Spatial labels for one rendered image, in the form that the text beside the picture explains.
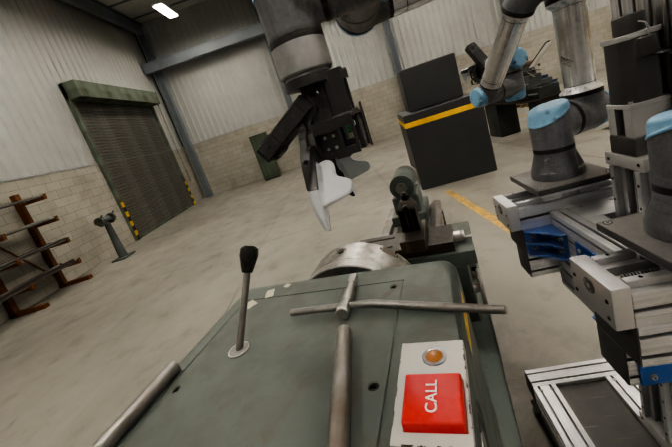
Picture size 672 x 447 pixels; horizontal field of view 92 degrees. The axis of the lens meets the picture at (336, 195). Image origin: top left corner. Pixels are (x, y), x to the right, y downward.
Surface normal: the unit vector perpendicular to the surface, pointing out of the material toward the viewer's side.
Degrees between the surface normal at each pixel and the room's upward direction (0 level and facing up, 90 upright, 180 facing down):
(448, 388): 0
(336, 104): 90
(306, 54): 90
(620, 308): 90
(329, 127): 90
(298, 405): 0
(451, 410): 0
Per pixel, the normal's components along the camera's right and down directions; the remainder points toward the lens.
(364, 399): -0.31, -0.93
